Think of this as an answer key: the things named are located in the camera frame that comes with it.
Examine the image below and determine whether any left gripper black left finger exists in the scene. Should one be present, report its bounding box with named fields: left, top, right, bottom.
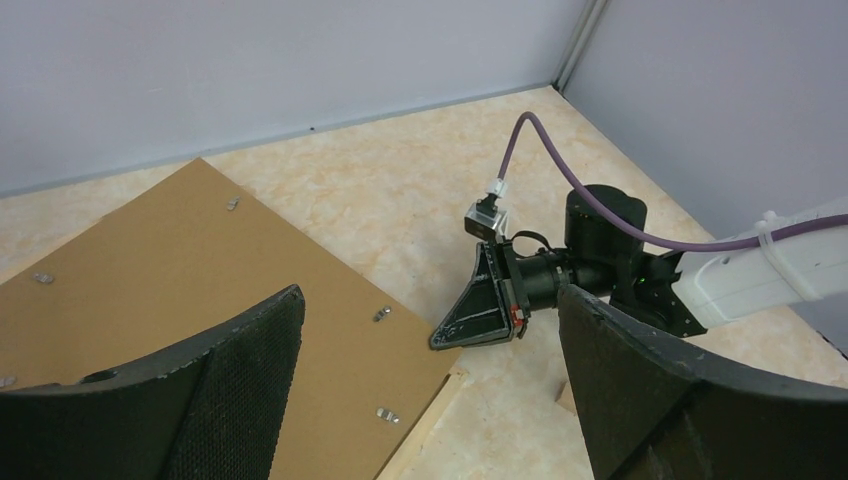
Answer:
left=1, top=285, right=305, bottom=479

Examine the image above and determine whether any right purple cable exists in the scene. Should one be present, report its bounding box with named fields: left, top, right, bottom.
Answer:
left=496, top=111, right=848, bottom=254

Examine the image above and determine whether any light wooden block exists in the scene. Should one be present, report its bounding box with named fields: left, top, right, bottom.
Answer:
left=556, top=380, right=577, bottom=415

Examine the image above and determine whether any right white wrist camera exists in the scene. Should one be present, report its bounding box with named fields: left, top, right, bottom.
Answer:
left=464, top=177, right=508, bottom=241

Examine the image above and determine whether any brown frame backing board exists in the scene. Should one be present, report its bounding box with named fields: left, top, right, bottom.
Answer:
left=1, top=159, right=458, bottom=479

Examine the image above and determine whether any wooden picture frame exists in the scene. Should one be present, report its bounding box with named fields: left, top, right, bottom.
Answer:
left=376, top=367, right=468, bottom=480

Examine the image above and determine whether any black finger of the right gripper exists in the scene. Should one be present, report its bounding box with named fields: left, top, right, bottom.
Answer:
left=429, top=242, right=513, bottom=351

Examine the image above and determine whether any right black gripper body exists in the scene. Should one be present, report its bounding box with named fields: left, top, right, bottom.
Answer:
left=495, top=231, right=576, bottom=335

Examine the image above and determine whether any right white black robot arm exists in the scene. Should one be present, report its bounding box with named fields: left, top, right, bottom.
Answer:
left=429, top=183, right=847, bottom=351

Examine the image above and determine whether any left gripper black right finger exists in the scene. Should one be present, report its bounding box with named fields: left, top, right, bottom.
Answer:
left=558, top=286, right=847, bottom=479

